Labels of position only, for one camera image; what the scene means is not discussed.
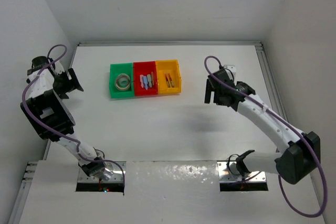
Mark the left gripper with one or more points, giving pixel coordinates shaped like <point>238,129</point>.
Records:
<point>70,84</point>

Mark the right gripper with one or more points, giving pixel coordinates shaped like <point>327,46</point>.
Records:
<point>209,89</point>

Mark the pink gel pen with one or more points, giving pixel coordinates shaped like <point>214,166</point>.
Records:
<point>167,81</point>

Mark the beige masking tape roll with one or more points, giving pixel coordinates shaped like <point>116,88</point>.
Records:
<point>116,83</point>

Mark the orange pen cap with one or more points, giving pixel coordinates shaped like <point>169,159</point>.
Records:
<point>152,79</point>

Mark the red gel pen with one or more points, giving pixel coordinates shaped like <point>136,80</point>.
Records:
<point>171,81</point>

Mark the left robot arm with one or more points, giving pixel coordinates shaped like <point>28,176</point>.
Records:
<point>45,101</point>

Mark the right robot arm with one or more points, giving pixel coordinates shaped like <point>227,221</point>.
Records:
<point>293,161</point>

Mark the yellow plastic bin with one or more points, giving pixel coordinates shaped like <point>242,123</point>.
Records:
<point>165,67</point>

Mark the green plastic bin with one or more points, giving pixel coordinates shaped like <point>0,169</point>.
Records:
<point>121,80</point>

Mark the red plastic bin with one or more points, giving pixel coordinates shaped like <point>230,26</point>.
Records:
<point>144,68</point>

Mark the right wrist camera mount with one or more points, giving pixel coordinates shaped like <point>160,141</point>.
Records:
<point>231,69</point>

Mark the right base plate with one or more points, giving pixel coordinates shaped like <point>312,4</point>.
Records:
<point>227,174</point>

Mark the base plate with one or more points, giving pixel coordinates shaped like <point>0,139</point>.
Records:
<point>227,174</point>
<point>111,174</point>

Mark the left base plate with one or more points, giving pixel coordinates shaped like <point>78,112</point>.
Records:
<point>111,174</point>

